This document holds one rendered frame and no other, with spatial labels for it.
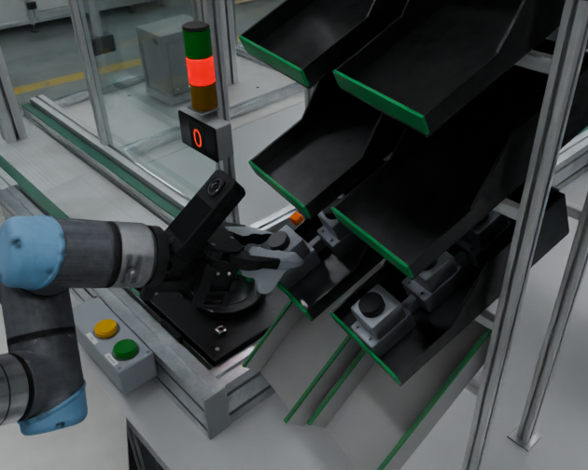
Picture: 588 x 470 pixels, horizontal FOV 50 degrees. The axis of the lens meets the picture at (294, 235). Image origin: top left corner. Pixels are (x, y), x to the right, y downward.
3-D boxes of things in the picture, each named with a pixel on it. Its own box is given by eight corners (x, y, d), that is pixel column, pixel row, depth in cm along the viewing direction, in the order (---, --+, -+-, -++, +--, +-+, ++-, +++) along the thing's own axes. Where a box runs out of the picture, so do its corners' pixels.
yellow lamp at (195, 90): (202, 114, 117) (199, 89, 114) (187, 105, 120) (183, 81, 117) (223, 105, 120) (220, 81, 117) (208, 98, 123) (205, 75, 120)
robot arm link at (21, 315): (-7, 345, 74) (20, 333, 66) (-21, 255, 76) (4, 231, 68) (59, 334, 80) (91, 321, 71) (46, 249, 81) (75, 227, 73)
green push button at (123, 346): (122, 366, 107) (119, 358, 106) (110, 353, 110) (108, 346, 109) (142, 354, 109) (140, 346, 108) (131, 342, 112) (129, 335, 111)
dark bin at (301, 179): (310, 221, 72) (285, 178, 67) (255, 173, 81) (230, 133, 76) (484, 75, 76) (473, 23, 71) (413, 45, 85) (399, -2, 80)
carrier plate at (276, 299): (216, 369, 107) (215, 360, 105) (143, 301, 121) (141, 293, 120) (317, 304, 119) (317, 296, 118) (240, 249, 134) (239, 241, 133)
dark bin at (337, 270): (312, 322, 81) (289, 292, 76) (262, 269, 91) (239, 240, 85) (466, 187, 85) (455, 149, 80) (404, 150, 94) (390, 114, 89)
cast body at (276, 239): (287, 292, 86) (266, 263, 81) (272, 274, 89) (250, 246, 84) (333, 252, 87) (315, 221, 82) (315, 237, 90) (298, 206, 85)
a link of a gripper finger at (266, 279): (290, 290, 85) (228, 283, 81) (305, 253, 83) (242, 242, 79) (299, 303, 83) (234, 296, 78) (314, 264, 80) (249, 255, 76)
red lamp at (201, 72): (199, 88, 114) (195, 62, 111) (183, 81, 117) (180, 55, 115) (220, 81, 117) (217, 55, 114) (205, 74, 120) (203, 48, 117)
